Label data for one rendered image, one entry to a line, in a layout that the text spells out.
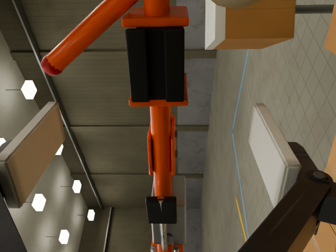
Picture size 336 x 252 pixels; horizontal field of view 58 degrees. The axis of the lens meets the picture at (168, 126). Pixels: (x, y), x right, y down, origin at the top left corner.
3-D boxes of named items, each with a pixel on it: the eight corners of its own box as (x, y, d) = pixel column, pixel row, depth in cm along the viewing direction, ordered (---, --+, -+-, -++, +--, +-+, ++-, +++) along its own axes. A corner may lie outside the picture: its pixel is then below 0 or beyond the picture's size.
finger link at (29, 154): (21, 210, 15) (6, 209, 16) (66, 139, 22) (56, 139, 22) (5, 161, 14) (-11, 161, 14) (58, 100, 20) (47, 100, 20)
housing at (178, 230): (185, 173, 43) (153, 173, 43) (186, 207, 37) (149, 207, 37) (185, 210, 46) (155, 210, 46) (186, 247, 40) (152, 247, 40)
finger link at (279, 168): (286, 165, 14) (303, 166, 14) (253, 102, 20) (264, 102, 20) (275, 215, 15) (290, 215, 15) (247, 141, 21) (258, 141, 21)
